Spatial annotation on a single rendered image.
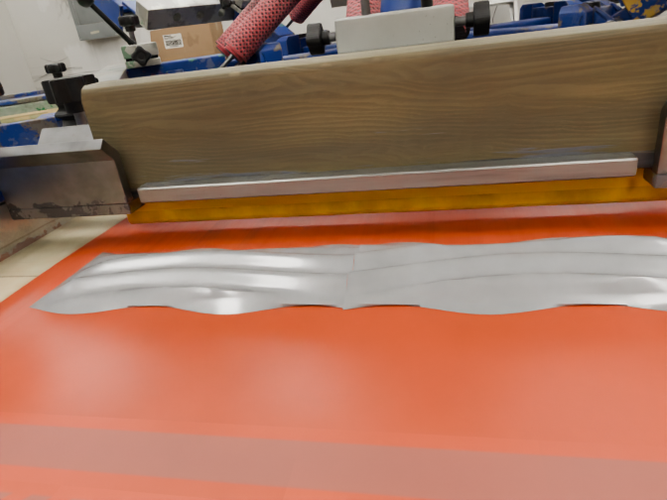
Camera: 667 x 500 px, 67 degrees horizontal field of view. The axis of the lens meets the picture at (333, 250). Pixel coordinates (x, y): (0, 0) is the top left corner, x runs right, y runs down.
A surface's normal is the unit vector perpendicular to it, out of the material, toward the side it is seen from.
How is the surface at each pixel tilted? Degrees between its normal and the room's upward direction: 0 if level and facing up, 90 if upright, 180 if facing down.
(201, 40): 89
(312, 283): 33
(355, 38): 90
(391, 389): 0
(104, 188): 90
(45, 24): 90
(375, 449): 0
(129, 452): 0
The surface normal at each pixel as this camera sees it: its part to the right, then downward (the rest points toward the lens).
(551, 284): -0.21, -0.52
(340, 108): -0.18, 0.43
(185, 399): -0.12, -0.90
